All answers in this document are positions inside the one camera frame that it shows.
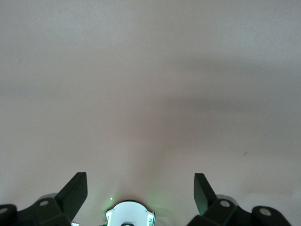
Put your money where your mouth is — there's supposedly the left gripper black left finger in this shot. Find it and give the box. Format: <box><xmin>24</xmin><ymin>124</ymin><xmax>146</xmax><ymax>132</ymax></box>
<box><xmin>0</xmin><ymin>172</ymin><xmax>88</xmax><ymax>226</ymax></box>

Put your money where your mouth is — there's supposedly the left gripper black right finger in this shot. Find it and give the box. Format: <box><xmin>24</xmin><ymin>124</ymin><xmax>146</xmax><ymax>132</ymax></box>
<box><xmin>188</xmin><ymin>173</ymin><xmax>289</xmax><ymax>226</ymax></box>

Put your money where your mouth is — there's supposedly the brown table cover sheet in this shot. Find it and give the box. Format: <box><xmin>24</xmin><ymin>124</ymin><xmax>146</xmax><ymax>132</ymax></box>
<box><xmin>0</xmin><ymin>0</ymin><xmax>301</xmax><ymax>226</ymax></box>

